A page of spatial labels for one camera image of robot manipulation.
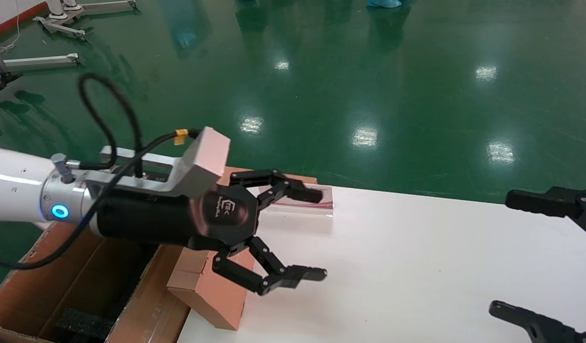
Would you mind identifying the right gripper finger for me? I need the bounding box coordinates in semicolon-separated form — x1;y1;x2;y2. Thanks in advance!
489;300;586;343
506;187;586;236

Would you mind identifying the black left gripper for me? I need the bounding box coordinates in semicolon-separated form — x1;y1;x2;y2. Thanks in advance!
90;169;328;296

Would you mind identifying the small cardboard box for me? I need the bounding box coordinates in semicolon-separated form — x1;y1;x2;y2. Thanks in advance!
167;244;255;331

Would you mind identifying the large cardboard box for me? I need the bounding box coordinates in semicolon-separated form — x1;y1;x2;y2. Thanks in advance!
0;220;193;343

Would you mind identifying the acrylic sign with red print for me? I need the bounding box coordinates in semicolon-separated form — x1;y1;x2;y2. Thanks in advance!
259;185;334;220

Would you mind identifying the black foam pad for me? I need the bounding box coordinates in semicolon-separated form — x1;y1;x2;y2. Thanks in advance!
55;307;115;341

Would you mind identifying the grey robot stand base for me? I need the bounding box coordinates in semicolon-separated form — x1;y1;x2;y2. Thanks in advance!
2;53;79;70
33;0;141;41

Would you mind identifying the black and white humanoid robot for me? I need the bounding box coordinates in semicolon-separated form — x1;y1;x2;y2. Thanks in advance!
0;40;22;93

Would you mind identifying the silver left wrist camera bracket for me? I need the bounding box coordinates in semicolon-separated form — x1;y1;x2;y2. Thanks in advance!
83;126;231;200

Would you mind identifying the long black cable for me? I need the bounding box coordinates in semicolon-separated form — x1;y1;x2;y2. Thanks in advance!
0;128;203;271

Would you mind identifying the thin white floor cable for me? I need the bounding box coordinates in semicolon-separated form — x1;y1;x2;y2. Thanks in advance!
0;0;22;53

